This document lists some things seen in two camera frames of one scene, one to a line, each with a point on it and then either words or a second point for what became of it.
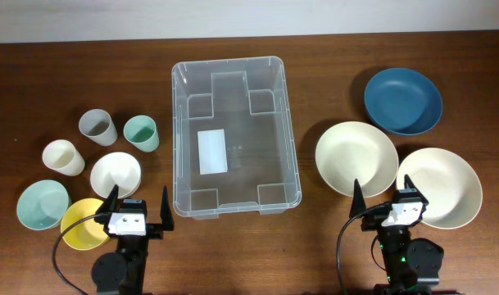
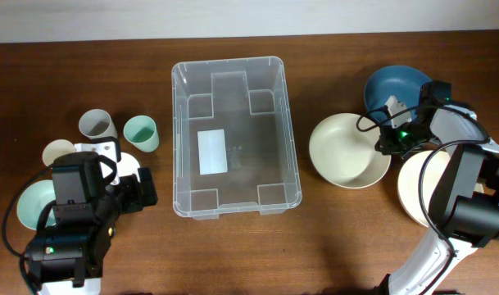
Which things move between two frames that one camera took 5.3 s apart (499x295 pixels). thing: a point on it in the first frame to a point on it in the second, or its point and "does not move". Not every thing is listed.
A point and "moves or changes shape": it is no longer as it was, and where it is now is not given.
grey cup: (97, 125) does not move
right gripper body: (374, 220) to (399, 139)
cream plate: (347, 151) moves or changes shape
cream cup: (62, 156) does not move
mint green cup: (141, 131) does not move
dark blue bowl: (403, 102) does not move
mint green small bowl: (43, 205) does not move
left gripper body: (152, 231) to (127, 196)
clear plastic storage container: (248, 98) does not move
